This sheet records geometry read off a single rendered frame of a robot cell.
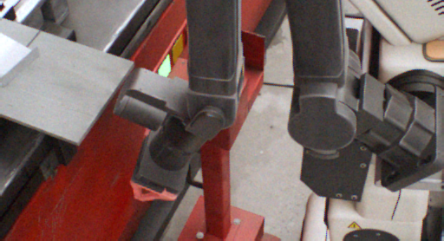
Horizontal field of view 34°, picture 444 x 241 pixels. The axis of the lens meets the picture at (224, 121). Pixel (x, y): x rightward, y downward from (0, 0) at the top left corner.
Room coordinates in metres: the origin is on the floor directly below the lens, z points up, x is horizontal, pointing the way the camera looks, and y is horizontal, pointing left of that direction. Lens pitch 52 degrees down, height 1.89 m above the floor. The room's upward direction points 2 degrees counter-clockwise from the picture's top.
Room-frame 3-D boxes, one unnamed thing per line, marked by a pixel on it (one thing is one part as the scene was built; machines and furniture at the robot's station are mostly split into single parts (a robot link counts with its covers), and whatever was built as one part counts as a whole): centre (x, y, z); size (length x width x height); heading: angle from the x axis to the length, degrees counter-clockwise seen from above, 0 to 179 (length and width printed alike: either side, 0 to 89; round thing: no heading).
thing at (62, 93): (0.80, 0.30, 1.00); 0.26 x 0.18 x 0.01; 65
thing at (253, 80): (1.00, 0.02, 0.75); 0.20 x 0.16 x 0.18; 156
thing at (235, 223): (1.00, 0.02, 0.13); 0.10 x 0.10 x 0.01; 66
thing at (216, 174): (1.00, 0.02, 0.39); 0.05 x 0.05 x 0.54; 66
